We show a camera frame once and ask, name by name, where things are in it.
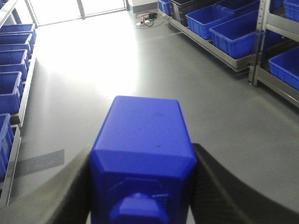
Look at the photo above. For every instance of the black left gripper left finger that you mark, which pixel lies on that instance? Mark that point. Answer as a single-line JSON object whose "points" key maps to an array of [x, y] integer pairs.
{"points": [[63, 199]]}

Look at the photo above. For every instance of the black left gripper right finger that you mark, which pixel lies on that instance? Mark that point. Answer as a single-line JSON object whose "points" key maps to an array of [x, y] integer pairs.
{"points": [[221, 198]]}

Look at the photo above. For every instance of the blue plastic bottle part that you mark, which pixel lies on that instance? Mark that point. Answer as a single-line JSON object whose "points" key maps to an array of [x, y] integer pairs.
{"points": [[142, 164]]}

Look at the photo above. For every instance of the blue bin left shelf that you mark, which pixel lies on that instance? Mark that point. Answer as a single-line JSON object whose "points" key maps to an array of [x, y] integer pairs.
{"points": [[11, 92]]}

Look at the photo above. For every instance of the blue bin shelf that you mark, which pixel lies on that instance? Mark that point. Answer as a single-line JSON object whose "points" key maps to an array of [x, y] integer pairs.
{"points": [[200, 21], [236, 37], [11, 92]]}

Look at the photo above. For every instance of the right metal shelf rack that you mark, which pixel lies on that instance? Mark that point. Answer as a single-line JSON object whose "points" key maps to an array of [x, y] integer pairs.
{"points": [[277, 31]]}

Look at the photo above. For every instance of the blue bin right shelf front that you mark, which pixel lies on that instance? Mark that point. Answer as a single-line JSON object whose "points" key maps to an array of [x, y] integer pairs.
{"points": [[236, 37]]}

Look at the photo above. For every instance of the blue bin right shelf middle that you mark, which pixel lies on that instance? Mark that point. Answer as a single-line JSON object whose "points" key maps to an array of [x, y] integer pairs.
{"points": [[200, 21]]}

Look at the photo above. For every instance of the blue bin far right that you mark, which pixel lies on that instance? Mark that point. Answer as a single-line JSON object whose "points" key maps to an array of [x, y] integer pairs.
{"points": [[285, 67]]}

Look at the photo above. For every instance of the power strip with cables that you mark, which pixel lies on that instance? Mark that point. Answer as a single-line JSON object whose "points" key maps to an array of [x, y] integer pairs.
{"points": [[148, 19]]}

